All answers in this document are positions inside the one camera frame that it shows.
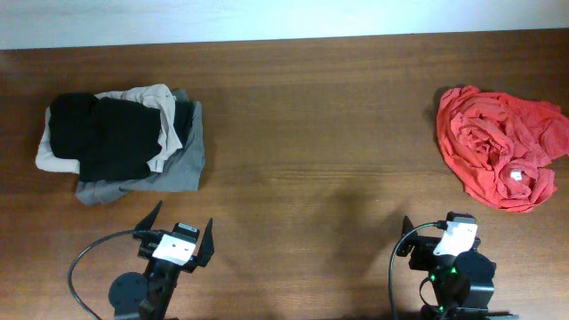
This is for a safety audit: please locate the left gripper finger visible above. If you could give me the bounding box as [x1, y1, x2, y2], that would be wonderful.
[134, 201, 163, 231]
[196, 219, 214, 267]

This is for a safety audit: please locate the red printed t-shirt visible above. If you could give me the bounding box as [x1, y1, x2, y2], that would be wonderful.
[436, 86, 568, 212]

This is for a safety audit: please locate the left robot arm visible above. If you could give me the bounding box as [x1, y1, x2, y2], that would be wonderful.
[108, 204, 214, 320]

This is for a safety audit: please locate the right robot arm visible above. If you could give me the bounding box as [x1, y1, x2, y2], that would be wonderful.
[389, 212, 519, 320]

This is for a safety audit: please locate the grey folded garment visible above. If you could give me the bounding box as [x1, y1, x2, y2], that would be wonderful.
[75, 89, 205, 205]

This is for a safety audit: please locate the black folded garment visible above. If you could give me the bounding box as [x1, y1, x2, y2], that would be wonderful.
[48, 92, 196, 183]

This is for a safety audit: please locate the beige folded garment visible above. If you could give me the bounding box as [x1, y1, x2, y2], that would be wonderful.
[35, 84, 184, 175]

